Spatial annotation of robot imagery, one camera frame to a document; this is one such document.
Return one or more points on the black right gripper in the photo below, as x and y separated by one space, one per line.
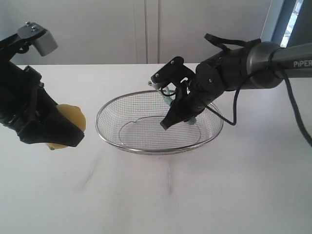
194 96

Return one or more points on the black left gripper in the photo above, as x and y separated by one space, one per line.
23 104

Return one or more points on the yellow lemon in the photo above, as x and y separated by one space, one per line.
64 126

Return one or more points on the teal handled peeler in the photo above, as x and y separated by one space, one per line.
166 93

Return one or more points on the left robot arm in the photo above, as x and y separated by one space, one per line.
25 106

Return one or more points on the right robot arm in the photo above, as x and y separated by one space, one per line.
257 67

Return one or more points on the white cabinet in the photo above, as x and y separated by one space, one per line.
137 31

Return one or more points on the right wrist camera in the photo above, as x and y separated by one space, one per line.
173 72

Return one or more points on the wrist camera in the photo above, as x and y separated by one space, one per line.
31 34
173 72

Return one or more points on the oval metal wire basket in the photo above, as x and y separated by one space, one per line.
131 123

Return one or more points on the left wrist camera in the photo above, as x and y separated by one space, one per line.
31 34

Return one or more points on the window frame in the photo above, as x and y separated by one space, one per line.
288 22

